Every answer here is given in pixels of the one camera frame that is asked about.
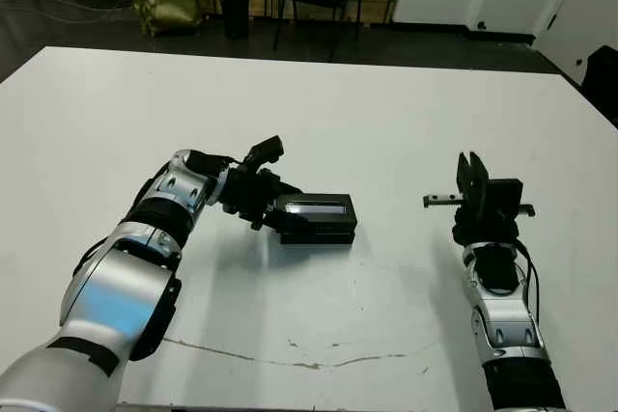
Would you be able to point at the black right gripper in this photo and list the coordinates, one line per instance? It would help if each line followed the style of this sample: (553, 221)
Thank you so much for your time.
(478, 226)

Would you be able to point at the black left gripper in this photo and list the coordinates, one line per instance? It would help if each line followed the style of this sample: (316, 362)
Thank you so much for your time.
(248, 195)

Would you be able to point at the black box lid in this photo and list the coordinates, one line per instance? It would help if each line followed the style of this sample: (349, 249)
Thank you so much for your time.
(318, 214)

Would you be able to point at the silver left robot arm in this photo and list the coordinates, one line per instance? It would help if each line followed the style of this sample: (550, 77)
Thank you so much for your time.
(120, 286)

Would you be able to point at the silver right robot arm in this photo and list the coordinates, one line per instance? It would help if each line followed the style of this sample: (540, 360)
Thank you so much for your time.
(512, 325)

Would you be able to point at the black box with white tray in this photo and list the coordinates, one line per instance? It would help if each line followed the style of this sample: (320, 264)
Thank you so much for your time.
(318, 239)

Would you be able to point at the black armchair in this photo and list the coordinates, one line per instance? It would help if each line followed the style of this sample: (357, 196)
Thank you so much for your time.
(602, 84)

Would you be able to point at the black waste bin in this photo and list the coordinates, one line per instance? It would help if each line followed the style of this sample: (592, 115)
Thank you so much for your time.
(235, 16)

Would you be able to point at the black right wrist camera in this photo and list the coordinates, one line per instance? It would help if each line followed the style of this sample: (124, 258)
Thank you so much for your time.
(504, 200)

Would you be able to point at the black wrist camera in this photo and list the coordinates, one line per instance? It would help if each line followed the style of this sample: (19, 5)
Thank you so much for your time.
(504, 200)
(263, 151)

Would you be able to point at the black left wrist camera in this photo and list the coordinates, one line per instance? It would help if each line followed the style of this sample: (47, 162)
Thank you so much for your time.
(263, 151)

